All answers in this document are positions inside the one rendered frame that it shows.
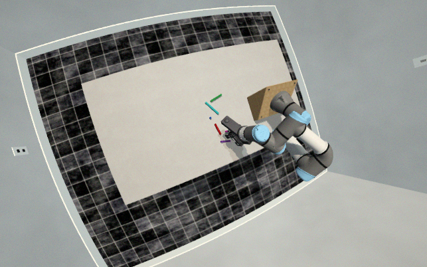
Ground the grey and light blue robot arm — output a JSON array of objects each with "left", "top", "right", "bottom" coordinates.
[{"left": 221, "top": 91, "right": 333, "bottom": 181}]

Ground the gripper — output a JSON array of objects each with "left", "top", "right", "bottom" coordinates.
[{"left": 225, "top": 126, "right": 252, "bottom": 146}]

